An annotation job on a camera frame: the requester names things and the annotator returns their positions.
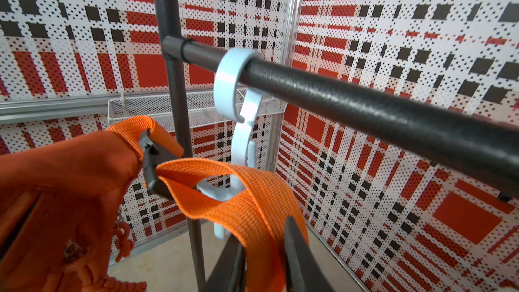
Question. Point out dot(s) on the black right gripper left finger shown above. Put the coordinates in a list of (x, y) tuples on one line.
[(229, 273)]

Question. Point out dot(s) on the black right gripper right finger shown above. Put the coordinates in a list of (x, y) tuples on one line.
[(302, 270)]

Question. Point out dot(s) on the dark rust orange bag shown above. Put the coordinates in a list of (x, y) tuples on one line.
[(59, 206)]

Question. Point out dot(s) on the light blue hook far left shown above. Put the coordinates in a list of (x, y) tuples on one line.
[(237, 129)]

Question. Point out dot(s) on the black metal clothes rack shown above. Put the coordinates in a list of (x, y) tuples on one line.
[(486, 151)]

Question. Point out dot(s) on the white wire basket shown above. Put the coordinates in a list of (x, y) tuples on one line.
[(201, 109)]

